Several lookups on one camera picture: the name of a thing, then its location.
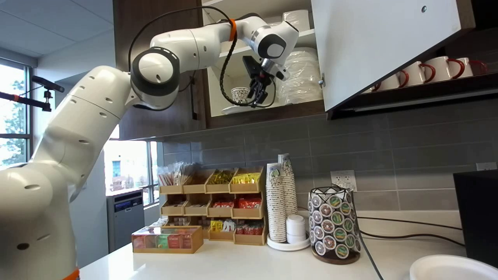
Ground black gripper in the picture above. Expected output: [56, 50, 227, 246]
[241, 54, 275, 109]

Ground plastic wrapped plate stack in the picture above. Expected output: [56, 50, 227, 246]
[280, 45, 324, 107]

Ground tall patterned paper cup stack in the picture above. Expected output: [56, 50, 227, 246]
[264, 160, 288, 246]
[275, 151, 300, 218]

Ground white cupboard door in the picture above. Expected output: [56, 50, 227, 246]
[309, 0, 479, 114]

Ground white cup lid stack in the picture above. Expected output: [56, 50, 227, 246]
[285, 213, 308, 246]

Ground white round cup tray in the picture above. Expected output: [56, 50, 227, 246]
[266, 235, 313, 254]

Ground white plate at edge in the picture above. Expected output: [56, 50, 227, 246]
[408, 254, 498, 280]

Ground clear bag of packets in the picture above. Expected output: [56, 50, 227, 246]
[155, 160, 190, 188]

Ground wooden tea organizer rack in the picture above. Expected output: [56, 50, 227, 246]
[157, 166, 267, 247]

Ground patterned coffee pod carousel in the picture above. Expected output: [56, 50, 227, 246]
[306, 184, 364, 266]

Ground wooden glass-lid tea box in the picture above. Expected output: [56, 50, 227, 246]
[129, 222, 205, 255]

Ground dark open mug shelf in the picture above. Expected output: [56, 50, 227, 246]
[325, 0, 498, 121]

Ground grey dishwasher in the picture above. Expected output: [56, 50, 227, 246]
[106, 190, 146, 254]

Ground black coffee machine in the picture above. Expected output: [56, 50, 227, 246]
[453, 168, 498, 269]

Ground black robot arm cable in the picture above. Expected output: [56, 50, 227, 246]
[126, 5, 278, 110]

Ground black cupboard handle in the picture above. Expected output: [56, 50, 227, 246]
[188, 75, 201, 124]

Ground dark wood wall cupboard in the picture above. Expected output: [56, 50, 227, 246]
[112, 0, 333, 143]

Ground white wall outlet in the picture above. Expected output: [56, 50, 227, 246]
[330, 168, 359, 193]

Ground white mug red handle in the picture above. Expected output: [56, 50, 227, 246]
[362, 72, 401, 95]
[395, 61, 436, 90]
[450, 54, 488, 81]
[420, 54, 467, 84]

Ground thin grey cable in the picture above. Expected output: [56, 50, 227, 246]
[356, 232, 386, 280]

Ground black power cable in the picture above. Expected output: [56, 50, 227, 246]
[358, 229, 468, 249]
[356, 213, 467, 230]

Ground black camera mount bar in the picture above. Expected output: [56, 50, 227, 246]
[0, 75, 67, 114]

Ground white wall plate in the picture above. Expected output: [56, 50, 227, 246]
[474, 160, 498, 173]

